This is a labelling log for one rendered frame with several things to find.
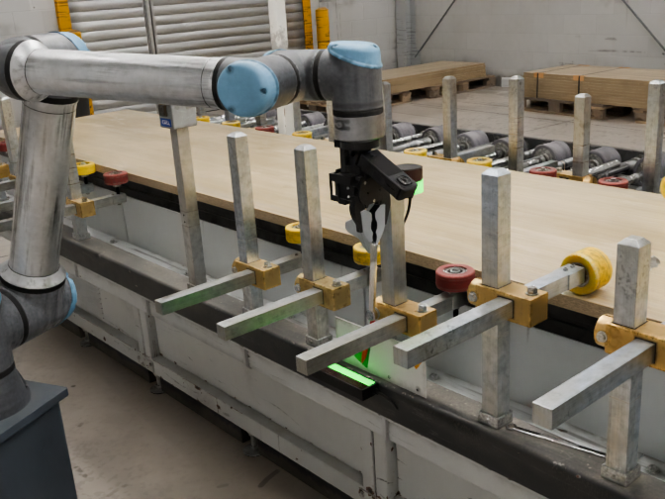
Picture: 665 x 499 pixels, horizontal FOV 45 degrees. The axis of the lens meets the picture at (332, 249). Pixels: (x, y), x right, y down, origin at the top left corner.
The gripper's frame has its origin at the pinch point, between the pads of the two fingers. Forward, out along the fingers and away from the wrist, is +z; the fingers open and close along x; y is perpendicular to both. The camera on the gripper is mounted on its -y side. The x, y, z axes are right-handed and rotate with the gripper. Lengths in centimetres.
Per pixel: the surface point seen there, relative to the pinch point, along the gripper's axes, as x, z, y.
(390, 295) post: -5.9, 12.1, 2.1
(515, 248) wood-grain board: -41.3, 11.1, -1.3
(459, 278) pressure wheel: -18.9, 10.8, -4.5
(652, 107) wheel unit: -115, -8, 8
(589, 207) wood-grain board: -78, 11, 3
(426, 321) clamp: -6.9, 15.5, -6.3
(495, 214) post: -5.9, -9.0, -23.5
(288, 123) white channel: -104, 8, 158
